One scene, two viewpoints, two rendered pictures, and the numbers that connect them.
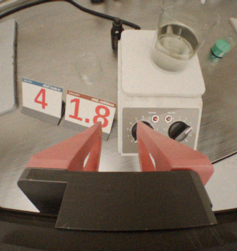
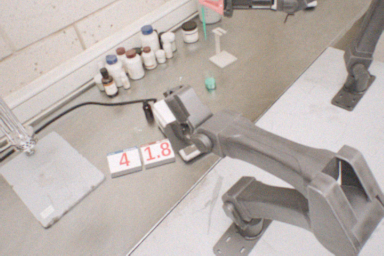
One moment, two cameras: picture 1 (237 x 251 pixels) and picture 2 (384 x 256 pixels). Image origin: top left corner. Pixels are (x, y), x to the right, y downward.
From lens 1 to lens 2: 0.71 m
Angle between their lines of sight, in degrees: 33
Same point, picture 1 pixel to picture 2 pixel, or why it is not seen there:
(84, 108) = (154, 150)
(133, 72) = (170, 118)
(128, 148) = (187, 151)
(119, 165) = (189, 167)
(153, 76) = not seen: hidden behind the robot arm
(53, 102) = (134, 158)
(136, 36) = (162, 104)
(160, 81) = not seen: hidden behind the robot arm
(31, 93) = (116, 160)
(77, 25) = (113, 116)
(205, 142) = not seen: hidden behind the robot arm
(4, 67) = (77, 161)
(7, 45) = (66, 148)
